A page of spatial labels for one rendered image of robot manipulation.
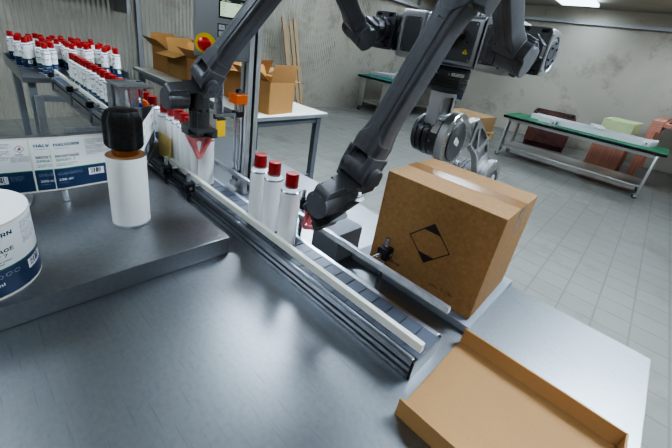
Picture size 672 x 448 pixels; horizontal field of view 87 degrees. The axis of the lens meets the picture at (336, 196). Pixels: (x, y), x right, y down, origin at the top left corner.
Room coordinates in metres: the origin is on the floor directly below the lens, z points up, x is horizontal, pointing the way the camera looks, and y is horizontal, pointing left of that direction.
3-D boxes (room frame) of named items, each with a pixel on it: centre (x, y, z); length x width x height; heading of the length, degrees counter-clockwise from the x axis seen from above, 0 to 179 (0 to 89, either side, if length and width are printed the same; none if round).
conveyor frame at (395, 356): (1.06, 0.40, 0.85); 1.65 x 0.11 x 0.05; 50
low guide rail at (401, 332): (0.84, 0.20, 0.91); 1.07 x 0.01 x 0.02; 50
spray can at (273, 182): (0.87, 0.17, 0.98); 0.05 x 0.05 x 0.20
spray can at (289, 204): (0.81, 0.11, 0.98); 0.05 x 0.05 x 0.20
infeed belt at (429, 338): (1.06, 0.40, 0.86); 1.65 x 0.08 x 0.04; 50
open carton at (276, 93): (2.93, 0.69, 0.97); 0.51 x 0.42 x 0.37; 146
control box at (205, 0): (1.19, 0.43, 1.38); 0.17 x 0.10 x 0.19; 105
